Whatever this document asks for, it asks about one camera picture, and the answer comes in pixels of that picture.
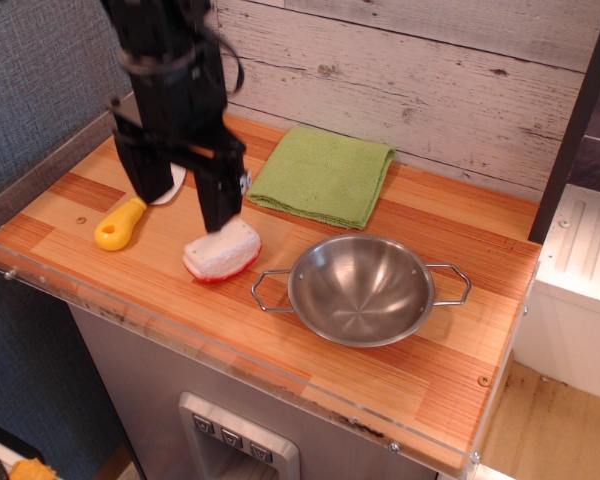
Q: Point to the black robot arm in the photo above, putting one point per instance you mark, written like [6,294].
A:
[167,32]

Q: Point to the dark right upright post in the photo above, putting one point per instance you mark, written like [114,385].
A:
[565,159]

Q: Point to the yellow handled toy knife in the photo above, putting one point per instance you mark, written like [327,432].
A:
[115,231]

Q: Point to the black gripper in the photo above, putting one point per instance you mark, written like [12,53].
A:
[176,116]

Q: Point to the orange and black object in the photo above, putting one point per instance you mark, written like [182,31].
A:
[28,469]

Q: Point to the green folded cloth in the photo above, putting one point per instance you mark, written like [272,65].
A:
[323,176]

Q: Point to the clear acrylic edge guard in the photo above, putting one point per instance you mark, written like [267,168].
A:
[429,392]

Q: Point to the white and red toy food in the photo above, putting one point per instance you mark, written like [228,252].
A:
[223,254]

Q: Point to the grey toy fridge cabinet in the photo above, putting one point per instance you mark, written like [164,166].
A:
[145,380]

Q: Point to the silver dispenser panel with buttons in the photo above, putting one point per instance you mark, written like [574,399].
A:
[224,445]

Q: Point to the steel bowl with wire handles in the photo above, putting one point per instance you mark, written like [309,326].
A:
[361,290]

